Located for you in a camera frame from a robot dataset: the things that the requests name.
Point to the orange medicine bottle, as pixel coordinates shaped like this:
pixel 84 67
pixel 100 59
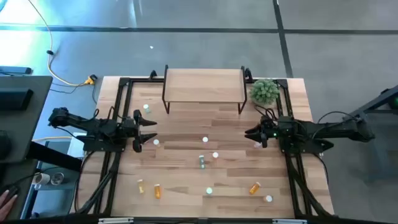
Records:
pixel 157 191
pixel 254 188
pixel 215 154

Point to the green potted plant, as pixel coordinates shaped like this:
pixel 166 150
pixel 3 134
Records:
pixel 264 91

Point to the grey metal stand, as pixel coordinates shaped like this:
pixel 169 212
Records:
pixel 371 140

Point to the black metal table frame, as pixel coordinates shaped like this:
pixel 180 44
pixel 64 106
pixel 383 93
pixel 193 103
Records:
pixel 141 80

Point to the dark flat device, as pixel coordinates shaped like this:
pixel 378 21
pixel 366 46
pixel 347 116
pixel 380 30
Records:
pixel 15 70

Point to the dark desk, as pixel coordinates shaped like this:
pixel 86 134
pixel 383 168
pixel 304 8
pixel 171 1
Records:
pixel 25 124

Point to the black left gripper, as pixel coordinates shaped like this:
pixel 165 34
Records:
pixel 137 130

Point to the white box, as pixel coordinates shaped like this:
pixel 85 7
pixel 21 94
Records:
pixel 74 149

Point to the white paper cup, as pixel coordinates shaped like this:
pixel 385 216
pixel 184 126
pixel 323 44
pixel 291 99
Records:
pixel 42 178

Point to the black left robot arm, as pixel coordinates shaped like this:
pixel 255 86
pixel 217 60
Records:
pixel 77 119

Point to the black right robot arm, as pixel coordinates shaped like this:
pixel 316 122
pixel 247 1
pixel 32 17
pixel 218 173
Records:
pixel 329 129

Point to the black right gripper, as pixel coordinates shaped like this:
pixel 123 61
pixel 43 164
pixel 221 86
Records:
pixel 281 130

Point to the pink medicine bottle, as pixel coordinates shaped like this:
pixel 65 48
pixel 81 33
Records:
pixel 205 139
pixel 257 145

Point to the person's hand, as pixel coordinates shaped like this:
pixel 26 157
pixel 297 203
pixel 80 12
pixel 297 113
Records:
pixel 7 200

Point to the black keyboard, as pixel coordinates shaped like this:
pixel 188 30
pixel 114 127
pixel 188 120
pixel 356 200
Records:
pixel 15 99

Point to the silver metal bracket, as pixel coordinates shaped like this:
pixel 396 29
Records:
pixel 115 221
pixel 289 221

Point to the green ball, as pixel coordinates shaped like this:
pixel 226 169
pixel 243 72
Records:
pixel 395 102

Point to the black frame bracket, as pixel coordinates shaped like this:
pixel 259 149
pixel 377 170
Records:
pixel 152 74
pixel 247 73

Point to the wooden shelf black legs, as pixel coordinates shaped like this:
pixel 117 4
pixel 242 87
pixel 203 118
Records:
pixel 203 85

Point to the yellow medicine bottle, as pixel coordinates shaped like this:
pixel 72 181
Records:
pixel 140 186
pixel 268 198
pixel 156 142

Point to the black desk beam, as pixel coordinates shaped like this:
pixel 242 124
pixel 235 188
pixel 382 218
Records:
pixel 56 155

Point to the clear glass cup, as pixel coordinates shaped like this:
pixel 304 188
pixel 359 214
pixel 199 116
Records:
pixel 57 178

